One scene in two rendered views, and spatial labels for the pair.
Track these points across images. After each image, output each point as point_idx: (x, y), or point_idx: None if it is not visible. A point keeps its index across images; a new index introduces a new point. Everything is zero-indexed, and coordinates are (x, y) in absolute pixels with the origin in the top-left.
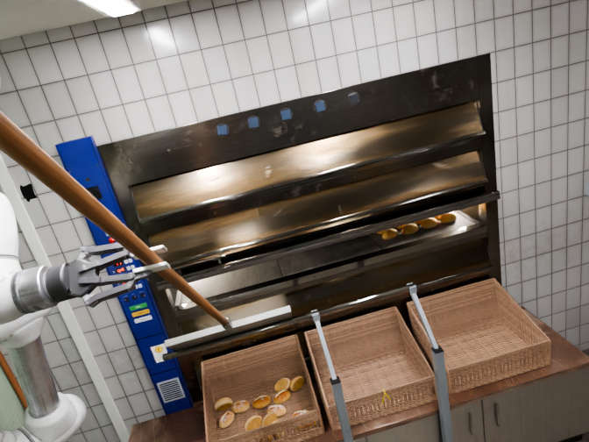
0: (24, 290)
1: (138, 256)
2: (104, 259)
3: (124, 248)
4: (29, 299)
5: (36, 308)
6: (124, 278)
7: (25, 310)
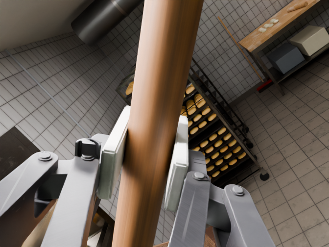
0: None
1: (198, 27)
2: (56, 230)
3: (60, 170)
4: None
5: None
6: (203, 194)
7: None
